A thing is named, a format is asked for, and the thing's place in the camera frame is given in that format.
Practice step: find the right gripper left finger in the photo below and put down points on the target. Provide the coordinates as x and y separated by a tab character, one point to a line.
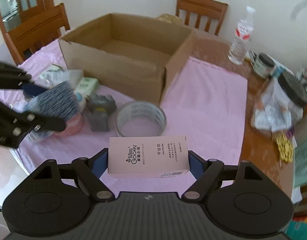
88	172

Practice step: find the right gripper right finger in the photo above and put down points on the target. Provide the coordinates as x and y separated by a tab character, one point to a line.
207	174

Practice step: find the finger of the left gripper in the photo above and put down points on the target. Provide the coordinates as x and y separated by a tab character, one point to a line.
13	78
32	120

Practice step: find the pink cosmetic box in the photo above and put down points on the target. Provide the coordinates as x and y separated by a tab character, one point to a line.
147	157

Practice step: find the green tissue pack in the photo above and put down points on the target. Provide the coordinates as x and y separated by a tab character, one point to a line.
87	87
52	76

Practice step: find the clear capsule jar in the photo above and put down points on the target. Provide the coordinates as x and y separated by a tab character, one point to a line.
72	77

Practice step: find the wooden chair left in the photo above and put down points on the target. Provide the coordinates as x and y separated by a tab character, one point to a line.
37	32

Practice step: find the wooden chair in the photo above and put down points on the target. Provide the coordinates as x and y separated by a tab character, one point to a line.
37	32
211	9

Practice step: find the grey toy elephant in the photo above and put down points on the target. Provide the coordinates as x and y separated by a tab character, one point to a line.
100	108

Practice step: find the pink table cloth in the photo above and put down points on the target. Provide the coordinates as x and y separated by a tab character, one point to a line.
205	103

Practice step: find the clear tape roll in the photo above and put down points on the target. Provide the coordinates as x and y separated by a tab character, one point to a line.
140	119

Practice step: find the teal packet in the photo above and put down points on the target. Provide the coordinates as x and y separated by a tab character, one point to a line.
300	172

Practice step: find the large black-lid plastic jar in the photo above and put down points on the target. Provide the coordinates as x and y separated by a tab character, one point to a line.
280	105

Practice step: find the small black-lid jar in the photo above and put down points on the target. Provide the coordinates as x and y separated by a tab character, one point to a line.
263	65

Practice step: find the clear plastic water bottle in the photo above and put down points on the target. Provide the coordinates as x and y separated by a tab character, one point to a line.
243	32

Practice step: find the cardboard box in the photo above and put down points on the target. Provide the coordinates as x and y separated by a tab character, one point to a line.
135	55

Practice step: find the blue small container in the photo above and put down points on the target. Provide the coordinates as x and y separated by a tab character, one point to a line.
278	70

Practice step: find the gold chain trinket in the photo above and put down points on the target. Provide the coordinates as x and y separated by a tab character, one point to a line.
285	147

